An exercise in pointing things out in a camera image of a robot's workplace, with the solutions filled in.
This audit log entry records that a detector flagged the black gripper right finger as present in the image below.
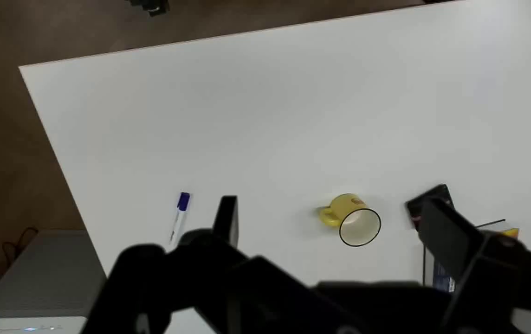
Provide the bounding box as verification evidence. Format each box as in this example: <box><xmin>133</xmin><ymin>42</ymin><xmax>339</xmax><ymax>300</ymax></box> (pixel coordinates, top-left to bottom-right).
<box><xmin>413</xmin><ymin>196</ymin><xmax>531</xmax><ymax>334</ymax></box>

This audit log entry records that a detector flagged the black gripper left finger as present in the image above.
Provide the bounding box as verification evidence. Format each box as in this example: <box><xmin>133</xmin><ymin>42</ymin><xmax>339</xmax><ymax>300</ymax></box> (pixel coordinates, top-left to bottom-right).
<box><xmin>81</xmin><ymin>194</ymin><xmax>365</xmax><ymax>334</ymax></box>

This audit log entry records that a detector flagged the white marker with blue cap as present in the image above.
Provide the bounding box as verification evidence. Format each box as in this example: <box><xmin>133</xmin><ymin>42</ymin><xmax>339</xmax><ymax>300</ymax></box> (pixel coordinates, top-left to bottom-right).
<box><xmin>166</xmin><ymin>191</ymin><xmax>192</xmax><ymax>243</ymax></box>

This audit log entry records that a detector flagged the yellow enamel cup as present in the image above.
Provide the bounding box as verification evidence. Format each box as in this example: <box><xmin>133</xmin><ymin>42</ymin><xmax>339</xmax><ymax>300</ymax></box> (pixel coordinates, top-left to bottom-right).
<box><xmin>315</xmin><ymin>191</ymin><xmax>383</xmax><ymax>248</ymax></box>

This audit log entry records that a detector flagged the small black box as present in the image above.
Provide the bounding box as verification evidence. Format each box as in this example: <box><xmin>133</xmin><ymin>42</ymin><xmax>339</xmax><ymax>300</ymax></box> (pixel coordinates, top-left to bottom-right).
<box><xmin>404</xmin><ymin>181</ymin><xmax>456</xmax><ymax>232</ymax></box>

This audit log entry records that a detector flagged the small black floor object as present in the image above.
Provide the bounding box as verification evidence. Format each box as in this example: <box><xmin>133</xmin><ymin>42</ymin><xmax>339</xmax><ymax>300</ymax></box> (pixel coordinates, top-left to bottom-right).
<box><xmin>129</xmin><ymin>0</ymin><xmax>172</xmax><ymax>18</ymax></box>

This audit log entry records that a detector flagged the thin black floor cable loop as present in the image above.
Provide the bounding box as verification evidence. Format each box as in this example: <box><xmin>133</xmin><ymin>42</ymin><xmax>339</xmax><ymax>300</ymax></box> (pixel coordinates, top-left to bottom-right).
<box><xmin>0</xmin><ymin>224</ymin><xmax>42</xmax><ymax>263</ymax></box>

